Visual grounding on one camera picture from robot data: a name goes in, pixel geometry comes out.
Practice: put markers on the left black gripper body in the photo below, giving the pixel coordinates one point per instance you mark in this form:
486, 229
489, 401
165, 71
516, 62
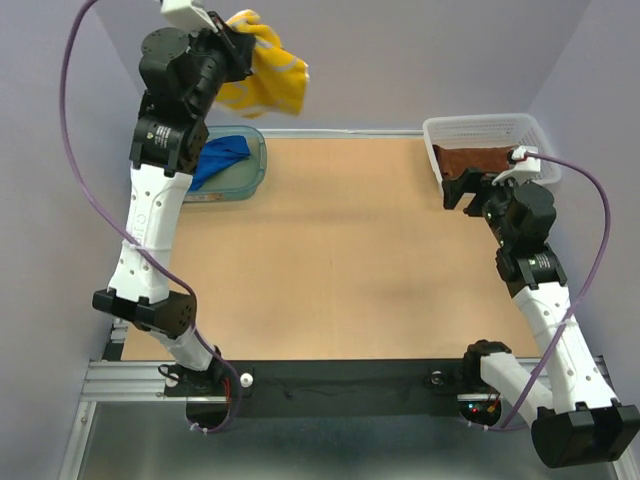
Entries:
219, 62

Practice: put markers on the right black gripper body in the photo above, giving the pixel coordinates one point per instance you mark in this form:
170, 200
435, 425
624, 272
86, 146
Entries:
495, 207

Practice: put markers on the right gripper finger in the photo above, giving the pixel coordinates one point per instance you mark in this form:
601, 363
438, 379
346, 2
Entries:
475, 207
471, 181

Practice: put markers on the brown towel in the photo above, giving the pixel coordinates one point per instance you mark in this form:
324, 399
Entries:
453, 162

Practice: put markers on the yellow white towel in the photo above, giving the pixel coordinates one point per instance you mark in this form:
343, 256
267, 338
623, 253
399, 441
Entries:
279, 79

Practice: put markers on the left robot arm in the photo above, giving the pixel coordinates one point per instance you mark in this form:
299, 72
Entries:
164, 154

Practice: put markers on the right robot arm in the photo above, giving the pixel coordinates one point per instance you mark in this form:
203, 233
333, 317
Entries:
577, 419

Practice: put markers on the white plastic basket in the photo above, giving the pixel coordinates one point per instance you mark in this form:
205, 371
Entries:
481, 131

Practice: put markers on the blue towel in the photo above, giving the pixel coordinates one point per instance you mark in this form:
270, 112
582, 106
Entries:
218, 155

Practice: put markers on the teal plastic bin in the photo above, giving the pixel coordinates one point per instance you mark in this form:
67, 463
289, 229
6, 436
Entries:
240, 181

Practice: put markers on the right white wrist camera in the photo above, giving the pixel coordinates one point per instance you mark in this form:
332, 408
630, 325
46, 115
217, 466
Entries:
525, 165

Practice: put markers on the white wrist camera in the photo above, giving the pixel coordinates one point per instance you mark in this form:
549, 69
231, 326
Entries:
525, 165
187, 15

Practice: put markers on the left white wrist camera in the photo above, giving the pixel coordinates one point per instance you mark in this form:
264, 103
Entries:
187, 15

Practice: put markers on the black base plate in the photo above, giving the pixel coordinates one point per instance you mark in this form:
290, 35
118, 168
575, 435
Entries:
338, 388

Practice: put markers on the aluminium frame rail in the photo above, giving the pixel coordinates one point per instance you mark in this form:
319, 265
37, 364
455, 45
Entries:
358, 279

